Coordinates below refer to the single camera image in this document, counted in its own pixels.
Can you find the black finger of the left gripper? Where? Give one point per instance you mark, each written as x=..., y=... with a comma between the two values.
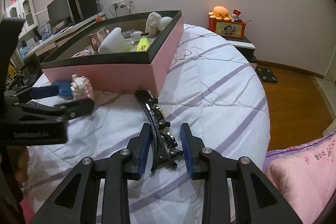
x=71, y=110

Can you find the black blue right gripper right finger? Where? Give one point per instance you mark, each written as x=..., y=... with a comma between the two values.
x=236, y=191

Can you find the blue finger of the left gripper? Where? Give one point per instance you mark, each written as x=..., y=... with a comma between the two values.
x=27, y=93

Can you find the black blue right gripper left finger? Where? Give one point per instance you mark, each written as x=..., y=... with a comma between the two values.
x=75, y=200

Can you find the clear glass bottle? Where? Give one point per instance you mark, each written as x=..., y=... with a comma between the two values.
x=133, y=36

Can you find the black hair clip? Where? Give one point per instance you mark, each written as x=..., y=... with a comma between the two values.
x=164, y=145

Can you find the white astronaut figurine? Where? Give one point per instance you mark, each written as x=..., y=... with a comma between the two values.
x=155, y=22

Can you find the office chair with leopard cloth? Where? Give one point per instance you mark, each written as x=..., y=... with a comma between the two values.
x=27, y=75

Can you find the pink white block toy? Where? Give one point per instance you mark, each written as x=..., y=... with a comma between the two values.
x=81, y=88

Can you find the blue flat object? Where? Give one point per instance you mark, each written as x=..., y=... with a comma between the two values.
x=64, y=88

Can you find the white desk with drawers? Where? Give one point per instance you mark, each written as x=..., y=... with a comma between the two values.
x=58, y=39

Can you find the pink quilt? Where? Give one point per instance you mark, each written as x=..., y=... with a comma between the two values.
x=305, y=175

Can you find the pink toy in box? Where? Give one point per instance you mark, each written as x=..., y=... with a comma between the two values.
x=85, y=52

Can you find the rose gold cup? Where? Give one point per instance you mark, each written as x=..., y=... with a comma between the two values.
x=97, y=37

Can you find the pink black storage box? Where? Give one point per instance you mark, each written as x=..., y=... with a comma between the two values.
x=123, y=72

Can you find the black computer monitor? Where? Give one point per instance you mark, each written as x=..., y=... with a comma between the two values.
x=58, y=12

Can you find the white glass door cabinet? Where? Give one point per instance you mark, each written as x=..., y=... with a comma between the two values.
x=23, y=9

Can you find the yellow highlighter pen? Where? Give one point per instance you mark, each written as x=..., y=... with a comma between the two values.
x=143, y=45

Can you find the black computer tower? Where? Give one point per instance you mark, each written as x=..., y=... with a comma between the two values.
x=81, y=10

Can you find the black floor scale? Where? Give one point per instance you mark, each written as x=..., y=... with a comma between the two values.
x=266, y=75

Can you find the black white nightstand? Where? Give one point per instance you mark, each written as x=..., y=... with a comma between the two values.
x=246, y=48

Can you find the orange octopus plush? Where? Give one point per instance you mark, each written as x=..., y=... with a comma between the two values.
x=220, y=13

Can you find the red picture box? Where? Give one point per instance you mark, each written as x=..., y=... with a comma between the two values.
x=227, y=29

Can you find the white wall power strip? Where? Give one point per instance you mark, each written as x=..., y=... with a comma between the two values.
x=123, y=4

